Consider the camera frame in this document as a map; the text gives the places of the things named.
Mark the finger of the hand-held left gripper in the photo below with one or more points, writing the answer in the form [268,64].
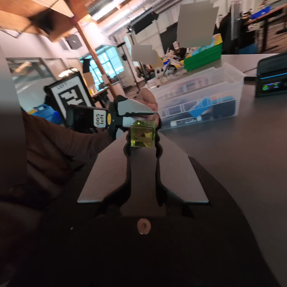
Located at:
[134,108]
[125,123]

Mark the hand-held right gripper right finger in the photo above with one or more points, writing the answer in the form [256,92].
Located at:
[181,177]

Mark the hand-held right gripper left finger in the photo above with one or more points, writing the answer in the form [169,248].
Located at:
[105,174]

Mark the yellow-green clear cube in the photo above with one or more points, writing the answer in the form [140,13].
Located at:
[143,134]

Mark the clear plastic bin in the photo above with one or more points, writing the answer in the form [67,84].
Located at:
[201,85]

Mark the blue black whiteboard eraser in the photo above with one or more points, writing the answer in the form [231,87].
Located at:
[224,109]

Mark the blue container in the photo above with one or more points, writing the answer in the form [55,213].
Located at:
[46,113]

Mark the bright paned window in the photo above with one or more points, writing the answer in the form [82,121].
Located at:
[107,62]

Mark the black dry-erase marker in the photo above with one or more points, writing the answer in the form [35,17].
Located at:
[186,122]

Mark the blue foam block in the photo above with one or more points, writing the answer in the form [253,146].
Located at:
[201,106]

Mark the green plastic bin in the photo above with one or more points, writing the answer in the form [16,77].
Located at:
[201,59]

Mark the black studio light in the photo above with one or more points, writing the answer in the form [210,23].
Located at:
[143,22]

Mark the black charger with display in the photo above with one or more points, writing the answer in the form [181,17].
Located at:
[271,69]

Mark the wooden post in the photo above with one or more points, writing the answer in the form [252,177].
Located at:
[94,56]

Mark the dark square wall panel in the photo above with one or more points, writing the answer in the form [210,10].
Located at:
[74,41]

